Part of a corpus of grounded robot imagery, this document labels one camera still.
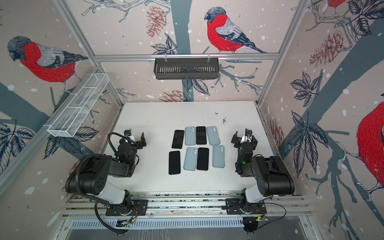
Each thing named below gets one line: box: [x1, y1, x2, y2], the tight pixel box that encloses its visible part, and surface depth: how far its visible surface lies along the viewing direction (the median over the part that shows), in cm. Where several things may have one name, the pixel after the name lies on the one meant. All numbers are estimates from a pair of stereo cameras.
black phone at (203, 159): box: [196, 147, 209, 171], surface depth 92 cm
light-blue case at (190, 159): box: [183, 147, 198, 171], surface depth 92 cm
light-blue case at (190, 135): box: [185, 126, 196, 146], surface depth 103 cm
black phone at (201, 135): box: [196, 126, 207, 145], surface depth 103 cm
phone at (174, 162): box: [168, 150, 181, 175], surface depth 92 cm
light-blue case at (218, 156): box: [212, 145, 225, 169], surface depth 94 cm
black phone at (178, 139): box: [171, 130, 185, 149], surface depth 102 cm
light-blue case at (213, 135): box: [206, 126, 221, 146], surface depth 103 cm
